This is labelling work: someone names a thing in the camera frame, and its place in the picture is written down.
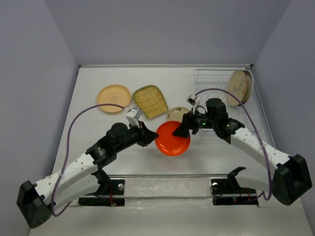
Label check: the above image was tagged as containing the round yellow plate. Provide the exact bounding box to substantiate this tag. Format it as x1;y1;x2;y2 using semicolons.
96;84;131;114

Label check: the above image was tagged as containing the white plate green red rim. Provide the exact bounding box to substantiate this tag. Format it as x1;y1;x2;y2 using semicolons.
242;70;253;104

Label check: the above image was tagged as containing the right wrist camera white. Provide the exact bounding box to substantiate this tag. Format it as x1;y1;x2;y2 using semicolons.
187;94;199;106

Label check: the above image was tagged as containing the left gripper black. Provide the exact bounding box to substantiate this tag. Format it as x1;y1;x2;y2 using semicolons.
115;120;158;153

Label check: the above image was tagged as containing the orange round plate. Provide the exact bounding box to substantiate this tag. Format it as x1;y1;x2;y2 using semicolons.
155;120;190;156

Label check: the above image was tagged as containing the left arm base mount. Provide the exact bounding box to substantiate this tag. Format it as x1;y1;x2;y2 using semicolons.
77;171;125;207

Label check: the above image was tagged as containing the beige painted plate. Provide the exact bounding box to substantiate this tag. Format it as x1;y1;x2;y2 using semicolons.
227;70;248;102

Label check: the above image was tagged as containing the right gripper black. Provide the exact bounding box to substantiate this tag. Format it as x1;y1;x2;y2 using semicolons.
172;107;217;139

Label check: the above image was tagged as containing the white wire dish rack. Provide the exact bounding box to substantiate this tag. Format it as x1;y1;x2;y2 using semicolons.
193;68;266;140

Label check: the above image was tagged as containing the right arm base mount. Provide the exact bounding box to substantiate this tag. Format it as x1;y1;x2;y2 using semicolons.
210;167;259;206

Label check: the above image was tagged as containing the small beige patterned plate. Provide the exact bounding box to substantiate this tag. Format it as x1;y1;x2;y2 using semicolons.
166;107;190;122

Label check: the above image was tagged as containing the green yellow woven-pattern plate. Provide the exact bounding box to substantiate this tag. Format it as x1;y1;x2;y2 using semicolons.
132;85;169;119

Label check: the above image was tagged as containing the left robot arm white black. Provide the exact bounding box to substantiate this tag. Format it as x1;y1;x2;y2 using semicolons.
17;121;158;229

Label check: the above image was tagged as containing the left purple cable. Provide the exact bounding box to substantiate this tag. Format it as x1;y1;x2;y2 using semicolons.
51;103;128;217

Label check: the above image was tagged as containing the purple cable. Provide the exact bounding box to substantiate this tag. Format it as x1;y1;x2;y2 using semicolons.
194;88;273;201
51;103;128;217

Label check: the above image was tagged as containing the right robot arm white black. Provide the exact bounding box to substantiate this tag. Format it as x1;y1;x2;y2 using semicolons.
173;98;313;206

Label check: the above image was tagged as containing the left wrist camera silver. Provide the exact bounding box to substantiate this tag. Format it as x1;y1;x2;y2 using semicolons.
126;107;142;127

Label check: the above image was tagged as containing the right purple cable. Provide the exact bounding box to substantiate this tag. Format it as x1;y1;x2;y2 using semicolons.
194;88;273;201

